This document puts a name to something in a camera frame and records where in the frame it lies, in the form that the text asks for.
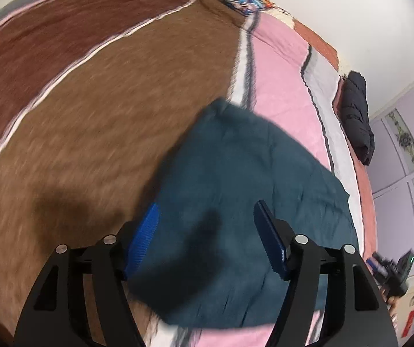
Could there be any teal puffer jacket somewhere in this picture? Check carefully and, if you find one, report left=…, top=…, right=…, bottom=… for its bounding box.
left=129, top=99, right=358, bottom=329

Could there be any right human hand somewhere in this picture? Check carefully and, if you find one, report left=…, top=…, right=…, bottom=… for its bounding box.
left=382, top=289, right=400, bottom=331

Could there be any lilac wardrobe with floral panels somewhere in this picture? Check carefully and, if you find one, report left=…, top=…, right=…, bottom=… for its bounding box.
left=368, top=88, right=414, bottom=344

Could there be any black folded jacket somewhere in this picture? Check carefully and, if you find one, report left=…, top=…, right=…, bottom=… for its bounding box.
left=339, top=71, right=375, bottom=166

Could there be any striped fleece bed blanket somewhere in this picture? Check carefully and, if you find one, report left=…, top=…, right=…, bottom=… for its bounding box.
left=0, top=0, right=376, bottom=342

